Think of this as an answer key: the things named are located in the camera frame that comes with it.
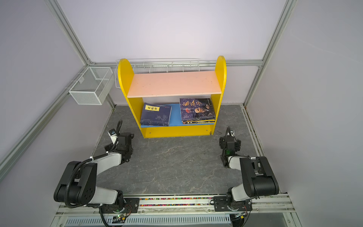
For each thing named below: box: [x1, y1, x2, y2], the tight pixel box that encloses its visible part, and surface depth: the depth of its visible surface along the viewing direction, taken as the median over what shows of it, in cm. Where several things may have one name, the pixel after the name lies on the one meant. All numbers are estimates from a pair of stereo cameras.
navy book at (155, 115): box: [140, 102, 173, 127], surface depth 91 cm
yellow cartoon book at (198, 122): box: [181, 119, 216, 125], surface depth 90 cm
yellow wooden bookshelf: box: [117, 55, 227, 139], surface depth 80 cm
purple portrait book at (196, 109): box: [179, 97, 216, 121], surface depth 88 cm
